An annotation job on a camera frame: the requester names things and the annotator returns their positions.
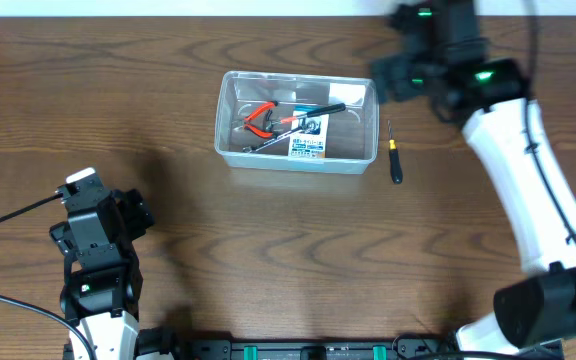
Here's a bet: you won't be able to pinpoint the white blue cardboard box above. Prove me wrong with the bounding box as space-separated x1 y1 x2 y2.
288 115 329 159

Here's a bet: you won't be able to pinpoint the black left cable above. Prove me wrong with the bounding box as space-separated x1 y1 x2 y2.
0 193 97 360

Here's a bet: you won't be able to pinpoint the clear plastic container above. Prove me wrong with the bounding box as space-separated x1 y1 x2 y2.
214 71 379 174

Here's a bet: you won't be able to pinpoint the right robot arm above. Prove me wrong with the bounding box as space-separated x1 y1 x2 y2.
370 0 576 359

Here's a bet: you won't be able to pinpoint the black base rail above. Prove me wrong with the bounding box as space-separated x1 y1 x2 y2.
137 327 564 360

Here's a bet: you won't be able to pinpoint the orange handled pliers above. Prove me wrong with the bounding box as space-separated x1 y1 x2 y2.
232 100 279 140

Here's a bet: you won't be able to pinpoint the silver ring wrench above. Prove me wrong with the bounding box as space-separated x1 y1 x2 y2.
243 120 321 153

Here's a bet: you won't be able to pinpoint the small black orange hammer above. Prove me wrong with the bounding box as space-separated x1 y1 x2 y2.
264 103 346 130

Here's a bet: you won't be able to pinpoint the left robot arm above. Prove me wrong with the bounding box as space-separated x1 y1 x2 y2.
49 168 154 359

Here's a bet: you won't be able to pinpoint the black yellow screwdriver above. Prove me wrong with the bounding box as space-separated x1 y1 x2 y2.
387 121 403 184

